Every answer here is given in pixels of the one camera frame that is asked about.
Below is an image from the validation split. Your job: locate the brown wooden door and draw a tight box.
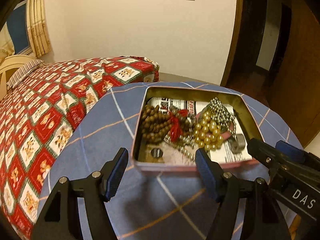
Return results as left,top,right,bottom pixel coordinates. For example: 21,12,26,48
268,0,319,147

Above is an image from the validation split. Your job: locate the pink metal tin box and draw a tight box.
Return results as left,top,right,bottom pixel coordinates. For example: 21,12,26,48
131,86,262,176

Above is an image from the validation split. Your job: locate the printed paper in tin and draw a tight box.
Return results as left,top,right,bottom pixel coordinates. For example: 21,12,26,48
138,98,253,165

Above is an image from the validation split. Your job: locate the cream wooden headboard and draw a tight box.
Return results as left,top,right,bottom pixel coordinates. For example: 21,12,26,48
0,54,36,99

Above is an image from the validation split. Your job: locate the silver ball chain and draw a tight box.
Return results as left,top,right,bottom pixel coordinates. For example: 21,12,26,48
208,97,237,137

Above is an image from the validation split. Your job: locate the brown wooden bead necklace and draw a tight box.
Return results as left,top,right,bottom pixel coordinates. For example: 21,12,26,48
140,104,176,144

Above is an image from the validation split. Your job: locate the window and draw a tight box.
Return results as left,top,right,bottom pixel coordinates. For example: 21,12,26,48
7,0,32,55

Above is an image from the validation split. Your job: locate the striped pillow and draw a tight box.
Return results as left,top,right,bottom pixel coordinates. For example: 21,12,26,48
7,59,44,88

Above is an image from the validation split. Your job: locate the beige left curtain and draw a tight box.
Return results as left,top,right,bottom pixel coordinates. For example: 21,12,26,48
0,23,15,63

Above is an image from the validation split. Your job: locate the red patchwork bedspread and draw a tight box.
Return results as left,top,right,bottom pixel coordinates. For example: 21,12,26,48
1,56,159,239

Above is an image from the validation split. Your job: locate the beige patterned curtain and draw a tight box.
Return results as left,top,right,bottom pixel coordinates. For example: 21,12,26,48
26,0,52,57

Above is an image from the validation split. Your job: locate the person's hand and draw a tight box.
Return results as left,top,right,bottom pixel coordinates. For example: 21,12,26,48
289,215,303,240

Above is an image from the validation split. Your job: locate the red tassel pendant cord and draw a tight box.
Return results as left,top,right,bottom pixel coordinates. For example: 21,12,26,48
167,109,189,143

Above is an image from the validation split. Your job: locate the gold pearl necklace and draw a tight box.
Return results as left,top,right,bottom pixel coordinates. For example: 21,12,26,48
192,112,225,152

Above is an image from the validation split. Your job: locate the pink bangle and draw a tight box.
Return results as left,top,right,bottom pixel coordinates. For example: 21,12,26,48
195,111,236,140

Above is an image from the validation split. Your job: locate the brown door frame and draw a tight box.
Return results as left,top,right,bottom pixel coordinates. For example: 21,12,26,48
220,0,245,87

